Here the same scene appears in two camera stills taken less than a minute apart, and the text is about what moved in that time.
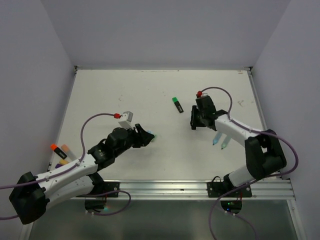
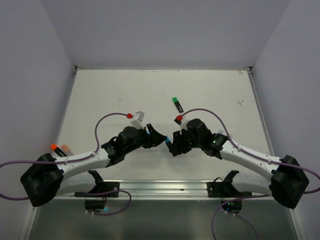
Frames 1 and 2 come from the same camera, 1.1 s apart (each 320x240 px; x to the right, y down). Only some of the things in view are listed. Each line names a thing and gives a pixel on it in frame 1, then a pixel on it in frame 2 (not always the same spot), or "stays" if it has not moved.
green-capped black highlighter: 175,100 stays
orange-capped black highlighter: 55,148 stays
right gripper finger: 193,122 → 175,147
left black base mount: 96,199 stays
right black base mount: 231,195 stays
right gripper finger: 203,121 → 181,143
